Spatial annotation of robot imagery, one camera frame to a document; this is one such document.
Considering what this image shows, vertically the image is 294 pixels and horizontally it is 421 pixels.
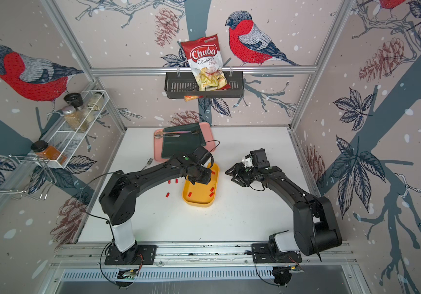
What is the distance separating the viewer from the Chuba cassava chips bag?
831mm

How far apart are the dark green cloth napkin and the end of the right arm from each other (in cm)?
39

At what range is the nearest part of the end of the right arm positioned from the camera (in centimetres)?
76

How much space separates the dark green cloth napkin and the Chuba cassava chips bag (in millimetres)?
356

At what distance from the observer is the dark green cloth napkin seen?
1.10 m
